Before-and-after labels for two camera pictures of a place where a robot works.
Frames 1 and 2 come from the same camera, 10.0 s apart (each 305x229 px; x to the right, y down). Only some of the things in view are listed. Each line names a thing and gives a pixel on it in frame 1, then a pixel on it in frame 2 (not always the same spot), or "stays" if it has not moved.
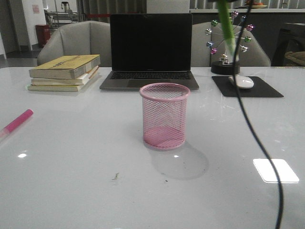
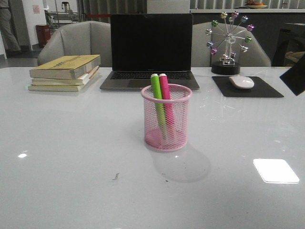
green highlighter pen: (227, 27) -> (158, 101)
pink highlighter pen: (16, 121) -> (165, 91)
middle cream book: (78, 80) stays
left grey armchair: (88, 38) stays
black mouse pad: (260, 88) stays
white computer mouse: (242, 81) stays
